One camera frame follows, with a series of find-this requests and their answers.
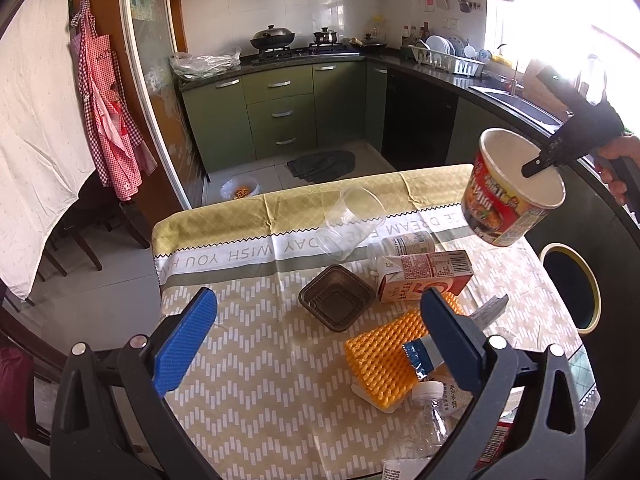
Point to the clear plastic bags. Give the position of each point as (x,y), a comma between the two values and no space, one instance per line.
(195,67)

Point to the patterned beige tablecloth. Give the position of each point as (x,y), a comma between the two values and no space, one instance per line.
(270,394)

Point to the green kitchen cabinets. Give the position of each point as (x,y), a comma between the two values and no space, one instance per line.
(415,117)

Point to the red instant noodle cup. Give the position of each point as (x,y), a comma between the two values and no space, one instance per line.
(499,203)

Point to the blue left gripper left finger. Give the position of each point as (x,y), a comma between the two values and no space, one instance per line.
(178,348)

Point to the person's hand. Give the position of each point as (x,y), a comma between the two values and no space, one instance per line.
(622,146)

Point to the red white milk carton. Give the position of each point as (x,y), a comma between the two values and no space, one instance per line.
(407,277)

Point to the red snack package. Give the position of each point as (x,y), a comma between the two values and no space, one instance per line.
(495,445)

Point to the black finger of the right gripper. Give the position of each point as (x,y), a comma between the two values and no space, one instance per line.
(558,151)

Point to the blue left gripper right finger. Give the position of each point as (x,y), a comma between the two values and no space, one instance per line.
(458,340)

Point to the white bowl on floor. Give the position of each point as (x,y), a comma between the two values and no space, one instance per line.
(240,187)

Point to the clear plastic cup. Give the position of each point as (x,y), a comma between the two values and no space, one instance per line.
(349,222)

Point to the white hanging cloth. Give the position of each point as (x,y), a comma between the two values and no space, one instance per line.
(45,158)

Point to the blue silver snack wrapper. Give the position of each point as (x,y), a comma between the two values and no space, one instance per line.
(422,353)

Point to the orange foam fruit net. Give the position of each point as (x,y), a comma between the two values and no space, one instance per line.
(379,362)

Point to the brown square plastic tray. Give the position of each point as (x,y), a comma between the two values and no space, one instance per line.
(336,297)

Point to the yellow rimmed trash bin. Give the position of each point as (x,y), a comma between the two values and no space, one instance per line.
(576,284)

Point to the clear plastic water bottle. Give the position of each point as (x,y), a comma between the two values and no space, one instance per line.
(433,407)

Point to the small black pot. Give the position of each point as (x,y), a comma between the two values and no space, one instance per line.
(325,37)

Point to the dark floor mat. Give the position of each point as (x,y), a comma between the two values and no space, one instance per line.
(322,167)

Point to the white dish rack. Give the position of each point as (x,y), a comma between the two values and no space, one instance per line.
(438,53)

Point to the black wok with lid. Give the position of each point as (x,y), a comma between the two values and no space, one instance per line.
(272,38)

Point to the steel kitchen sink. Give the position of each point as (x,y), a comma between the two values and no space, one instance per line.
(521,106)

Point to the red checkered apron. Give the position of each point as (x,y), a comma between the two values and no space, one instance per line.
(115,142)

